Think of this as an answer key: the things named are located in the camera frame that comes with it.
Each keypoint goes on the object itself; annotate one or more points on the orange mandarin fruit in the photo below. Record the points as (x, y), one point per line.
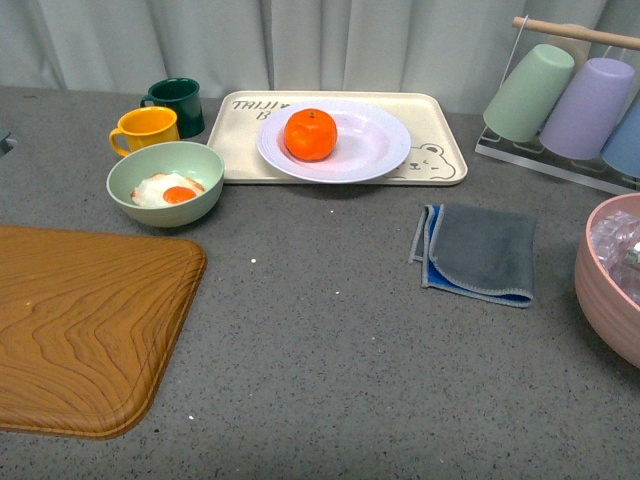
(310, 134)

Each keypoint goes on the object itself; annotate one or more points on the white ridged deep plate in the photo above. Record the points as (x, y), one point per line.
(370, 143)

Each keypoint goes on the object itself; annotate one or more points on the cream bear print tray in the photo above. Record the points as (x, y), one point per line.
(434, 159)

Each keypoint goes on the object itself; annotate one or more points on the light green bowl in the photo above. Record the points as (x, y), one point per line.
(188, 159)

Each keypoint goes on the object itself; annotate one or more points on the toy fried egg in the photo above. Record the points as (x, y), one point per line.
(161, 190)

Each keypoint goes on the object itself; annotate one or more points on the grey blue folded cloth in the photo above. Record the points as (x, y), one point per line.
(476, 252)

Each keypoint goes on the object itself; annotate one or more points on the dark green mug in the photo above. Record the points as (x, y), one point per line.
(182, 95)

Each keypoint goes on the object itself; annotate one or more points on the yellow mug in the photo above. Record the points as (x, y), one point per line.
(144, 127)

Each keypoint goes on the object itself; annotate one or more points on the grey curtain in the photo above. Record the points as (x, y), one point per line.
(455, 51)

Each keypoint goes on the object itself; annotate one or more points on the light green tumbler cup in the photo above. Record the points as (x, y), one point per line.
(529, 93)

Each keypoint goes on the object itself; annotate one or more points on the wooden grain serving tray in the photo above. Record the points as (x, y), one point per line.
(88, 325)

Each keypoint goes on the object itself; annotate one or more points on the clear acrylic cup rack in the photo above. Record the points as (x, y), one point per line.
(595, 173)

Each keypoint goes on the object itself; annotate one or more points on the clear ice cubes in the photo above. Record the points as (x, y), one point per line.
(615, 241)

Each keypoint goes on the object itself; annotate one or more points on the purple tumbler cup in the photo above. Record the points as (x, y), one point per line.
(588, 110)

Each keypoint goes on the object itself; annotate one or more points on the pink ridged bowl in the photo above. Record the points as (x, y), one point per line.
(612, 314)

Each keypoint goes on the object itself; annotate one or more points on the blue tumbler cup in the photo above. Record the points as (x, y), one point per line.
(621, 151)

